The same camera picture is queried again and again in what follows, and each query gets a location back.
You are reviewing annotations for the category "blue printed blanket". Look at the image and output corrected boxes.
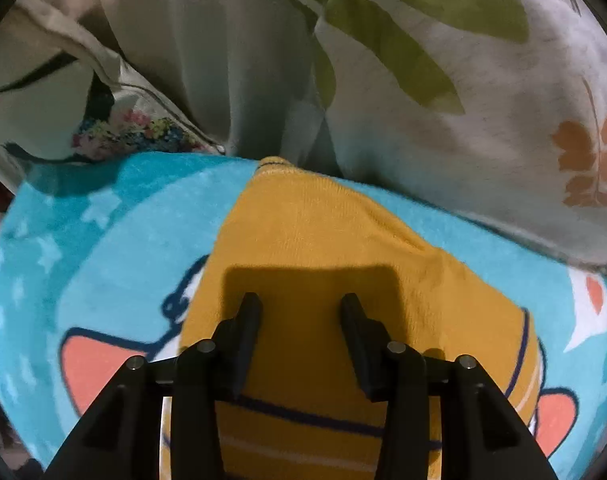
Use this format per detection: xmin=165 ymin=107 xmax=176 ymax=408
xmin=0 ymin=152 xmax=607 ymax=480

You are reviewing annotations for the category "white leaf print pillow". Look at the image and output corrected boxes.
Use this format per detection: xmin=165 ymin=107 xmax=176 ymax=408
xmin=264 ymin=0 xmax=607 ymax=278

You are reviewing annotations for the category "white curtain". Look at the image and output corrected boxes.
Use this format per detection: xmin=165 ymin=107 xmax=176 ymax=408
xmin=91 ymin=0 xmax=337 ymax=171

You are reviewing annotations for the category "white floral pillow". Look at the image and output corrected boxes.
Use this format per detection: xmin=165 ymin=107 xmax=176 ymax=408
xmin=0 ymin=0 xmax=228 ymax=196

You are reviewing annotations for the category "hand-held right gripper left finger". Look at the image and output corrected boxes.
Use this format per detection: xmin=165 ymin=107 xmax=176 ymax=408
xmin=41 ymin=292 xmax=263 ymax=480

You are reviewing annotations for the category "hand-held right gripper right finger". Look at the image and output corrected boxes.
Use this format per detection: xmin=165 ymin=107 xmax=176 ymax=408
xmin=339 ymin=292 xmax=559 ymax=480

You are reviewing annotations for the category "yellow striped shirt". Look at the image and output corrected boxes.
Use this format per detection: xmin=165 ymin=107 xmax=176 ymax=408
xmin=158 ymin=156 xmax=544 ymax=480

